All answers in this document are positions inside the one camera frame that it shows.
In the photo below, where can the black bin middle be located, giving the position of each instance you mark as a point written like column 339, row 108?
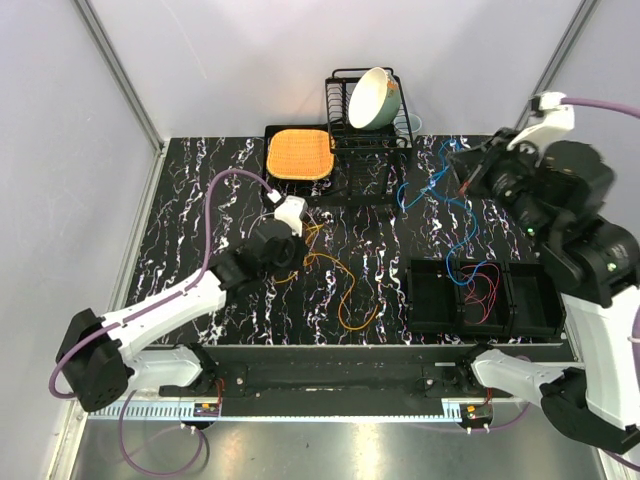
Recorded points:
column 487, row 299

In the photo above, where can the black bin left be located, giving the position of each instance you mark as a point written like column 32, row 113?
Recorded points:
column 433, row 305

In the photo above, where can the light blue cup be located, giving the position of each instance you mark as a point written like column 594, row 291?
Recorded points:
column 411, row 125

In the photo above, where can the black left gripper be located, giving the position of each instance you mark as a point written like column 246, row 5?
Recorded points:
column 300, row 253

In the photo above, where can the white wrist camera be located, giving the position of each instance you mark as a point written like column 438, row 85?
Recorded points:
column 289, row 209
column 555, row 121

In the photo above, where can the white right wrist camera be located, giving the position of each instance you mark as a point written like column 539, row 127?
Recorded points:
column 555, row 121

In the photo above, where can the orange woven mat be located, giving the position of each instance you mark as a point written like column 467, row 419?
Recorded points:
column 300, row 155

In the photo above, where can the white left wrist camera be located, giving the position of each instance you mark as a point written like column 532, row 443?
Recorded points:
column 289, row 209

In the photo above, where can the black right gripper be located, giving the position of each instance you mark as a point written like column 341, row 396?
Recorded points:
column 472, row 166

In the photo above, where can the black dish rack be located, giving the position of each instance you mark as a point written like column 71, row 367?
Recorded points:
column 346, row 139

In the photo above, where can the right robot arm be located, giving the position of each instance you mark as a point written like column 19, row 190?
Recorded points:
column 554, row 192

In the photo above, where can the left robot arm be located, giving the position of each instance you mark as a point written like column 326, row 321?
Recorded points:
column 102, row 358

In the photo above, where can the cream ceramic bowl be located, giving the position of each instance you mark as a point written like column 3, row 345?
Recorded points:
column 375, row 100

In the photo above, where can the black wire tray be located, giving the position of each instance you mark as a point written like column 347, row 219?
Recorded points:
column 370, row 179

